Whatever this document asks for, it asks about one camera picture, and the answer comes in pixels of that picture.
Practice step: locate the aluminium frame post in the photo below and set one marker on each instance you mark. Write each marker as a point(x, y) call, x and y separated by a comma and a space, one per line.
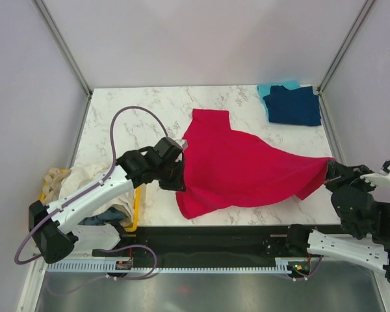
point(62, 44)
point(351, 35)

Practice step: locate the navy blue folded t shirt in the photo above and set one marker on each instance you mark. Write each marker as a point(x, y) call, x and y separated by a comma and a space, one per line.
point(294, 105)

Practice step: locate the light blue folded t shirt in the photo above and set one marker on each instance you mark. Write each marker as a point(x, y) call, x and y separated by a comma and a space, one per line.
point(273, 89)

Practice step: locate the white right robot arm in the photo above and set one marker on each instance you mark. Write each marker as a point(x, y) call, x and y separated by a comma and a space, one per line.
point(360, 215)

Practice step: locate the right aluminium frame post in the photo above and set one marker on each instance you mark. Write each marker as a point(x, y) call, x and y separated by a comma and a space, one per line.
point(351, 35)

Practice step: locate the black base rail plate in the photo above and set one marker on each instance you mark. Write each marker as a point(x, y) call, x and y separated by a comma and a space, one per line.
point(207, 245)

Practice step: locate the left aluminium frame post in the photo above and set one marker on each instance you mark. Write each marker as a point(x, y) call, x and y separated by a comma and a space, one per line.
point(62, 44)

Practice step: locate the yellow plastic bin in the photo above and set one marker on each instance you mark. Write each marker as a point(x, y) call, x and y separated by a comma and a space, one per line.
point(61, 182)

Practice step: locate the magenta red t shirt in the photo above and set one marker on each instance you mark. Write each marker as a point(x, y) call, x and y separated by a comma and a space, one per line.
point(225, 167)

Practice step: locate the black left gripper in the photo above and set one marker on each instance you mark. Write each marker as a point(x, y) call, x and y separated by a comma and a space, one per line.
point(178, 184)

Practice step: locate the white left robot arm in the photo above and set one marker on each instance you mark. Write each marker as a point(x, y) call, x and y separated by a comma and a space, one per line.
point(51, 225)

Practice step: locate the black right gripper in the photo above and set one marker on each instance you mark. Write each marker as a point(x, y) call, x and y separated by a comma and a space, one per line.
point(337, 173)

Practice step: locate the white slotted cable duct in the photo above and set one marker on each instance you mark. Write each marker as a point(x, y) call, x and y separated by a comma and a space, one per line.
point(113, 266)

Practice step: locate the grey blue t shirt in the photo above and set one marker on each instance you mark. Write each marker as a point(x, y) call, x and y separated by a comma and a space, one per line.
point(110, 215)

